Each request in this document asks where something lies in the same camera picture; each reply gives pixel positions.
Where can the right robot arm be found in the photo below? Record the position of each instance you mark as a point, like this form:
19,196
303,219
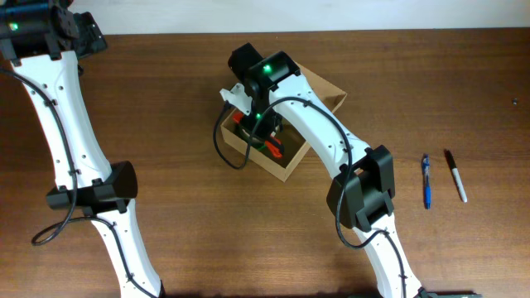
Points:
273,90

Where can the green tape roll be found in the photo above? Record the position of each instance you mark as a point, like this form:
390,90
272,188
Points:
244,133

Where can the black white marker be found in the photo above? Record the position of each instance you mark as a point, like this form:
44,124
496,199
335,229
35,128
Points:
456,175

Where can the brown cardboard box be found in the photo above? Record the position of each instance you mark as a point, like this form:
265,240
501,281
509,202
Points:
295,145

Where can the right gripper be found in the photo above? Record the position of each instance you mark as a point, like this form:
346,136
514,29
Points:
260,131

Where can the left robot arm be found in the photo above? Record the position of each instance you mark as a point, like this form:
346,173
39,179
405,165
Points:
44,42

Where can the blue ballpoint pen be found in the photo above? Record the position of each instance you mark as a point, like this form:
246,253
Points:
426,181

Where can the orange utility knife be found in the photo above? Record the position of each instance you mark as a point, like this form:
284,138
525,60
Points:
274,145

